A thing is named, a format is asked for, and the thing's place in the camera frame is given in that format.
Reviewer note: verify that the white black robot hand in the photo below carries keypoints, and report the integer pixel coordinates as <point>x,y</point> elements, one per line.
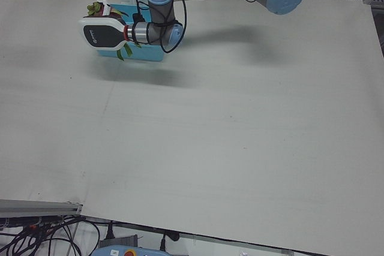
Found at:
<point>103,32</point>

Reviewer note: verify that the pink dragon fruit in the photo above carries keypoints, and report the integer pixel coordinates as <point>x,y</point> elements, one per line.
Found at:
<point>95,8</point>

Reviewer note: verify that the blue plastic bin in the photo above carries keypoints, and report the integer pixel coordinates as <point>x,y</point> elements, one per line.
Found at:
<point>147,53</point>

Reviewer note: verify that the black power plug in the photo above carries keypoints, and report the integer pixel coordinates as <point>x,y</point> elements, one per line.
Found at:
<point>110,231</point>
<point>163,241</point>

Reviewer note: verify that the blue teach pendant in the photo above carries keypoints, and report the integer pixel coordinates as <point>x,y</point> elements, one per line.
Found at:
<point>132,251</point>

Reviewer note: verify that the aluminium profile rail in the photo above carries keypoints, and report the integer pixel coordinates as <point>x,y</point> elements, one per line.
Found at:
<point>36,206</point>

